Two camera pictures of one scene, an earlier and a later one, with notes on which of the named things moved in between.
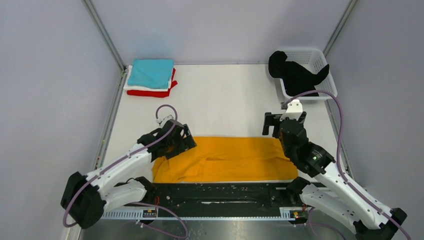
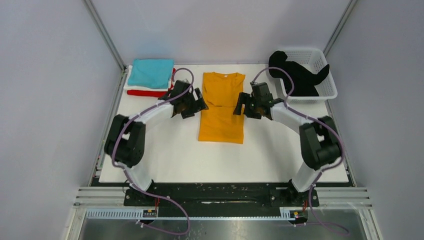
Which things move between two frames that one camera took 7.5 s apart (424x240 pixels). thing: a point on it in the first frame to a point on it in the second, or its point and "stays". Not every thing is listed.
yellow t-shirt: (224, 158) to (218, 123)
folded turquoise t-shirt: (155, 73) stays
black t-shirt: (297, 78) stays
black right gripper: (271, 119) to (243, 99)
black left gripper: (185, 143) to (198, 105)
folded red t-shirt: (158, 94) stays
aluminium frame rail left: (123, 70) stays
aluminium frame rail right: (349, 9) stays
